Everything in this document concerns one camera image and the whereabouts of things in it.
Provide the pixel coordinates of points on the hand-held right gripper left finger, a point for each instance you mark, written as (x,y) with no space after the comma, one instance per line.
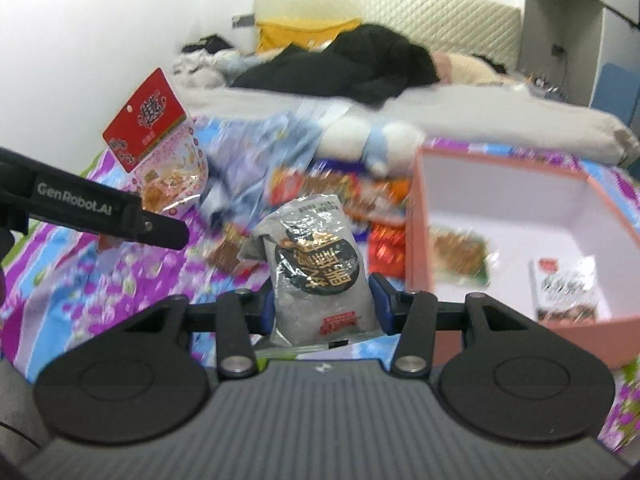
(265,310)

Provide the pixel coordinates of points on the bedside clutter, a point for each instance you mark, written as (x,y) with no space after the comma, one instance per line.
(540,85)

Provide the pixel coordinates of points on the red foil snack packet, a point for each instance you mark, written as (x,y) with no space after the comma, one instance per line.
(387,250)

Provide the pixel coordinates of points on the pile of clothes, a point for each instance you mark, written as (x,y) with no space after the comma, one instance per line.
(200,62)

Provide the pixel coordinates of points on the black jacket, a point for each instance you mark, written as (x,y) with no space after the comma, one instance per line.
(350,70)

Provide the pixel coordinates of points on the cream quilted headboard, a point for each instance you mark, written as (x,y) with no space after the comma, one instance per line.
(425,20)

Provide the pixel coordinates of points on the clear plastic bag blue print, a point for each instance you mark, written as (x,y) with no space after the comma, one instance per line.
(280,135)

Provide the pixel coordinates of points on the grey duvet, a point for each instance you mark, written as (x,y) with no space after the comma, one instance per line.
(500,110)

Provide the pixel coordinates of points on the pink cardboard box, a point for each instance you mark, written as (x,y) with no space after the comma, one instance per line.
(565,342)

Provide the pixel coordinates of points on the yellow pillow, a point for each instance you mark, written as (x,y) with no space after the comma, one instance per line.
(290,35)

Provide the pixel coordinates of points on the white and blue plush toy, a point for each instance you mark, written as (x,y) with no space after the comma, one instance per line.
(345,142)

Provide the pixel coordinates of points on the pile of mixed snack packets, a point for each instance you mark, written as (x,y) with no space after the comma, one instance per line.
(372,195)

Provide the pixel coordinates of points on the white wardrobe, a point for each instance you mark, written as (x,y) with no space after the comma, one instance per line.
(550,20)

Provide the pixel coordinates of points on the blue board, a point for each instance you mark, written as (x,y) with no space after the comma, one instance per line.
(617,95)

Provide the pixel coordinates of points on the purple floral printed bed sheet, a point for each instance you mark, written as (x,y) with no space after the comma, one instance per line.
(75,270)

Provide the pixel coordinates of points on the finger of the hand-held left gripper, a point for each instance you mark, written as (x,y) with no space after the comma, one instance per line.
(167,232)

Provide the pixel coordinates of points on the grey wall socket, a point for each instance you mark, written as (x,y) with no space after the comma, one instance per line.
(243,20)

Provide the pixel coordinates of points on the beige pillow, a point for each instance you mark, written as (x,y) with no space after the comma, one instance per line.
(465,67)

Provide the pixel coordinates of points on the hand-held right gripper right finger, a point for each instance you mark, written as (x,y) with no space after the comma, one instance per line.
(381,300)

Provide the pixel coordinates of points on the green-edged snack packet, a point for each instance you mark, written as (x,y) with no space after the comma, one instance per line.
(457,255)

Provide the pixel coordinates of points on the red-topped pink snack packet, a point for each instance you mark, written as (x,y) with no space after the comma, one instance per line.
(155,110)

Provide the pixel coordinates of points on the silver snack packet black label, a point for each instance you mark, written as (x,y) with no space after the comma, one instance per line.
(320,270)

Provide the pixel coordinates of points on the black wall plug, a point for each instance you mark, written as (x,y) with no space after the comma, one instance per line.
(557,51)

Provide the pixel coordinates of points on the brown strips snack packet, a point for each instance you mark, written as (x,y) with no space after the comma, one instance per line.
(310,182)

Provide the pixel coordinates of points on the white snack packet red label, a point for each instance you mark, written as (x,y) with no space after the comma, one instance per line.
(565,285)

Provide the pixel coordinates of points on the light blue cloth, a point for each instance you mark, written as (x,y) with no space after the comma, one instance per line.
(240,65)

